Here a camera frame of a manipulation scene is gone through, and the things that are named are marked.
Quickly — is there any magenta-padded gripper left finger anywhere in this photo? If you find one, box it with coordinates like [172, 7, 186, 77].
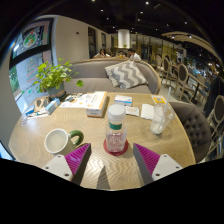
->
[41, 143, 93, 186]

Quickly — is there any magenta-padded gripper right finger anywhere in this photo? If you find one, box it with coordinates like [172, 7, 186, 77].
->
[132, 143, 184, 186]

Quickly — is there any clear plastic bottle white cap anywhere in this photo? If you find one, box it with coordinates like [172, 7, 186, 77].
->
[104, 103, 128, 154]

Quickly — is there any grey tufted armchair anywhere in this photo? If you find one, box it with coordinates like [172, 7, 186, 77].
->
[169, 100, 213, 164]

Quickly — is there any flat round red coaster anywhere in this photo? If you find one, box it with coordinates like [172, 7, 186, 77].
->
[102, 138, 130, 157]

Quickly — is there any white paper napkin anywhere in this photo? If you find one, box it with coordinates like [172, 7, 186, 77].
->
[140, 103, 156, 120]

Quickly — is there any blue tissue pack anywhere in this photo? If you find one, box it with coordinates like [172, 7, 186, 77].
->
[44, 98, 62, 115]

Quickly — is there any yellow card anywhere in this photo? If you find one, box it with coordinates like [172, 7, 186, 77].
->
[150, 94, 168, 105]

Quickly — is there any white and tan cardboard box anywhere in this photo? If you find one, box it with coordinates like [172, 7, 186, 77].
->
[85, 90, 109, 118]

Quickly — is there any small blue and white box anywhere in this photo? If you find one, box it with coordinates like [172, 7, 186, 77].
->
[113, 94, 133, 107]

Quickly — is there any green potted plant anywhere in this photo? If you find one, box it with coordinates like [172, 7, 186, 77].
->
[33, 58, 84, 101]

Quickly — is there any grey curved sofa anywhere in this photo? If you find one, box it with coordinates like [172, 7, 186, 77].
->
[63, 57, 163, 95]

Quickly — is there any grey zigzag pillow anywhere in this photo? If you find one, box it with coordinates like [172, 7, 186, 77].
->
[104, 59, 149, 90]

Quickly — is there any person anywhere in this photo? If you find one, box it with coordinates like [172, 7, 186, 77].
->
[128, 48, 143, 62]
[93, 48, 111, 59]

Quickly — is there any white round column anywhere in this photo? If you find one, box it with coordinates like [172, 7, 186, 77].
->
[117, 28, 132, 49]

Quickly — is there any group of ceiling lights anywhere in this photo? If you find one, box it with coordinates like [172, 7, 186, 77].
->
[89, 0, 214, 38]

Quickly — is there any white mug green handle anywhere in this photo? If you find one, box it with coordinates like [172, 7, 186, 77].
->
[43, 128, 85, 156]

